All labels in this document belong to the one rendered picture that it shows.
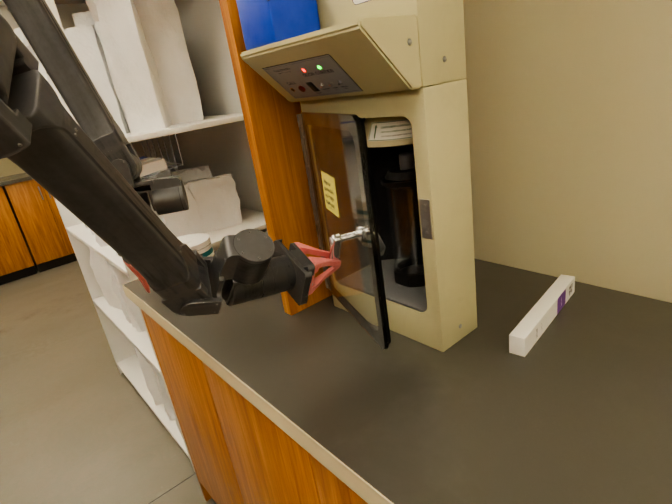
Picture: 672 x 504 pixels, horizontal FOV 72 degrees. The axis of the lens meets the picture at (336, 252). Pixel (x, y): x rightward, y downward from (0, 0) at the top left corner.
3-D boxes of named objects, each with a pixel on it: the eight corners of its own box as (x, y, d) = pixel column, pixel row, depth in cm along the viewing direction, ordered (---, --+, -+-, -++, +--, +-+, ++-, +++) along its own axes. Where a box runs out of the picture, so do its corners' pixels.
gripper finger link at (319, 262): (328, 232, 80) (280, 241, 75) (351, 254, 76) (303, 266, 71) (321, 263, 84) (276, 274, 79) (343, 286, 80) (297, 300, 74)
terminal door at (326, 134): (332, 289, 107) (302, 111, 93) (390, 352, 79) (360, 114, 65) (328, 290, 107) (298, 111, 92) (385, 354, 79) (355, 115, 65)
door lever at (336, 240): (358, 267, 82) (352, 256, 83) (364, 234, 74) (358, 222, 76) (330, 275, 80) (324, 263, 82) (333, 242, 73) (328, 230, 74)
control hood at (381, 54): (299, 100, 93) (290, 47, 90) (424, 87, 69) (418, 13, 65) (250, 110, 87) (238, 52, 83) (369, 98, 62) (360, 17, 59)
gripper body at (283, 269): (283, 237, 77) (242, 245, 73) (316, 272, 70) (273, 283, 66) (279, 268, 80) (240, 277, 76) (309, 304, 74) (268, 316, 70)
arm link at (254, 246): (173, 267, 70) (178, 317, 65) (181, 217, 61) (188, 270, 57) (250, 265, 75) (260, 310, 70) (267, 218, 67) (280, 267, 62)
